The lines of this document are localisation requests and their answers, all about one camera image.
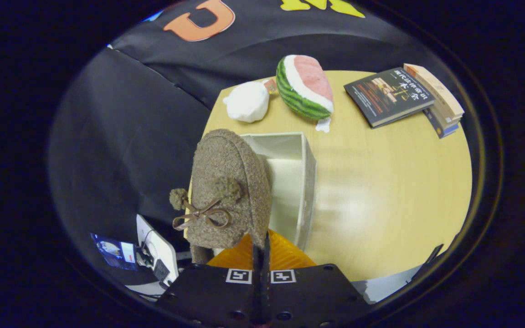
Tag white plush toy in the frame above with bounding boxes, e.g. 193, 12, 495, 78
223, 78, 279, 123

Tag white flat device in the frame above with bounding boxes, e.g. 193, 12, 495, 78
136, 214, 180, 287

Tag cream fabric storage box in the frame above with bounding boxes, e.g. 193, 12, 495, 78
240, 132, 318, 252

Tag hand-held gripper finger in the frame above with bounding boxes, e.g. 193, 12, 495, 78
262, 230, 372, 328
155, 232, 265, 328

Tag brown fuzzy shoe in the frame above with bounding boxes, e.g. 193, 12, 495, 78
169, 128, 273, 265

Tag black cover book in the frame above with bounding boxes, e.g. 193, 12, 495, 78
344, 67, 436, 129

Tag watermelon slice plush toy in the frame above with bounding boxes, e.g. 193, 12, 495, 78
275, 55, 335, 133

